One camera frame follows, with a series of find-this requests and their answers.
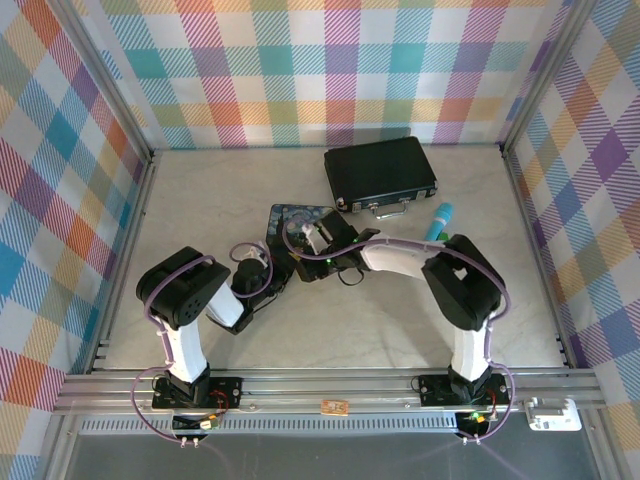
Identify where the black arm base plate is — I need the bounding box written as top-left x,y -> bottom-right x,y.
416,373 -> 512,407
152,377 -> 245,410

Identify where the aluminium frame post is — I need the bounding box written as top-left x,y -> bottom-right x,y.
58,0 -> 159,164
499,0 -> 600,159

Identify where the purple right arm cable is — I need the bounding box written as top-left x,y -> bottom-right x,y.
280,215 -> 516,445

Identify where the white plastic bracket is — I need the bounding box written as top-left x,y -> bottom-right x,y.
521,397 -> 584,433

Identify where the starry night tin box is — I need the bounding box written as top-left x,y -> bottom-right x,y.
263,201 -> 337,254

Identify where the aluminium side rail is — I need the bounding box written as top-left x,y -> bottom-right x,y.
501,144 -> 574,371
82,149 -> 162,376

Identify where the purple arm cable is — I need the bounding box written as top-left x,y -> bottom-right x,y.
280,215 -> 516,445
130,242 -> 276,445

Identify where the black hard case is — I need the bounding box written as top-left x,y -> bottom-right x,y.
323,135 -> 440,222

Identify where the aluminium front rail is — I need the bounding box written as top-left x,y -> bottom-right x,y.
52,367 -> 604,417

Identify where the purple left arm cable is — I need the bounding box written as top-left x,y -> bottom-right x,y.
130,242 -> 276,445

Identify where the perforated metal strip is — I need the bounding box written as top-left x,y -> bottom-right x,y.
78,417 -> 531,437

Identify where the blue marker pen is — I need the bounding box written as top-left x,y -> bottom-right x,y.
424,201 -> 457,242

